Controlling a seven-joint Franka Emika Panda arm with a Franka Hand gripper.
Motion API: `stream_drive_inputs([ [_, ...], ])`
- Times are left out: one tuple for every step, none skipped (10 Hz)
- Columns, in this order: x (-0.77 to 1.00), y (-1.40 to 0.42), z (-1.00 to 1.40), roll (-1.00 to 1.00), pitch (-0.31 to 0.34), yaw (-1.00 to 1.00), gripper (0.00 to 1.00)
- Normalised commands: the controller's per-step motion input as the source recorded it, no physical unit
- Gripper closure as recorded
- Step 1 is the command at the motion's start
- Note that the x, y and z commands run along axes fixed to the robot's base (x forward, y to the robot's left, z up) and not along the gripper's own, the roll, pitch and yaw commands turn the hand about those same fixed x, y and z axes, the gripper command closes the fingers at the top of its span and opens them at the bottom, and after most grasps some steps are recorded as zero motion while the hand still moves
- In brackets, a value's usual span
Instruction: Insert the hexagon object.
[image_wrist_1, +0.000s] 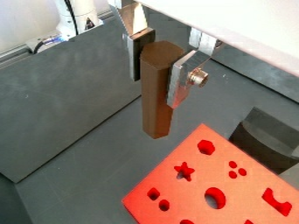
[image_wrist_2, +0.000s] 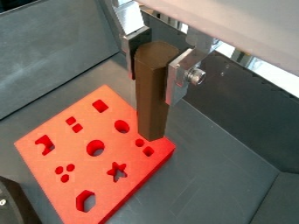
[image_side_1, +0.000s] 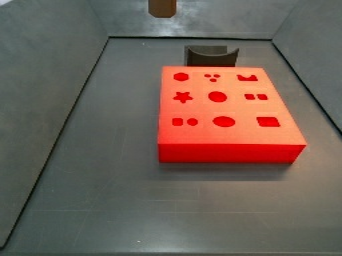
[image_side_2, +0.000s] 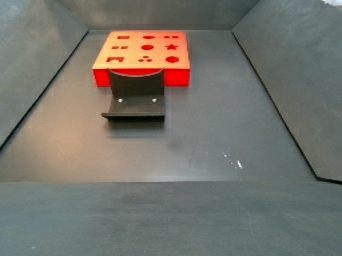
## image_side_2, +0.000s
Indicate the black curved holder bracket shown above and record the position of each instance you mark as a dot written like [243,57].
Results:
[137,89]

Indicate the red shape sorter block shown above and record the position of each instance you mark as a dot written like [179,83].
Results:
[139,52]

